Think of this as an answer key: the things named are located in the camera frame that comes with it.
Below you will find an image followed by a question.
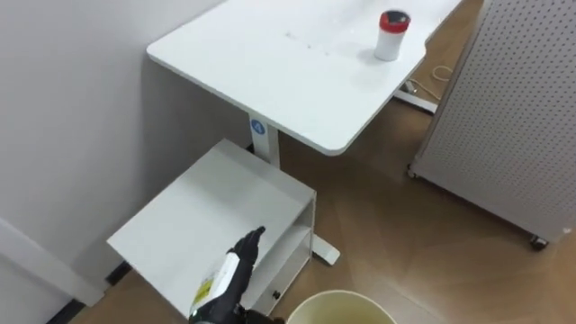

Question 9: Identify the white canister with red lid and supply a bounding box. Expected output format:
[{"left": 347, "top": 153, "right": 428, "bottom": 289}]
[{"left": 373, "top": 9, "right": 411, "bottom": 63}]

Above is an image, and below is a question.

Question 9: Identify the cream round waste bin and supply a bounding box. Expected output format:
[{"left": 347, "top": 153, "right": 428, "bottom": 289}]
[{"left": 285, "top": 289, "right": 398, "bottom": 324}]

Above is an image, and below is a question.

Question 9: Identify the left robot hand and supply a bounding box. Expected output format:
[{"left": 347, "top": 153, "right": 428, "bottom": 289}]
[{"left": 188, "top": 226, "right": 267, "bottom": 322}]

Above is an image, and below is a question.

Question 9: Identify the white bedside cabinet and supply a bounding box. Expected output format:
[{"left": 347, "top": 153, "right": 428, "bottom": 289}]
[{"left": 106, "top": 138, "right": 317, "bottom": 319}]

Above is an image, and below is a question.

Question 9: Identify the white pegboard partition on wheels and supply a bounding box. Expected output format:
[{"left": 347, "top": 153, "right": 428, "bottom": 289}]
[{"left": 407, "top": 0, "right": 576, "bottom": 252}]

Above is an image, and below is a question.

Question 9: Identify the white desk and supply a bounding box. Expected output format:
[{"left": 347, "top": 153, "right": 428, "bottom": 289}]
[{"left": 146, "top": 0, "right": 464, "bottom": 266}]

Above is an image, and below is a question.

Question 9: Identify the beige floor cable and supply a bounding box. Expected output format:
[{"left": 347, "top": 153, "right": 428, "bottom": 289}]
[{"left": 407, "top": 65, "right": 455, "bottom": 103}]

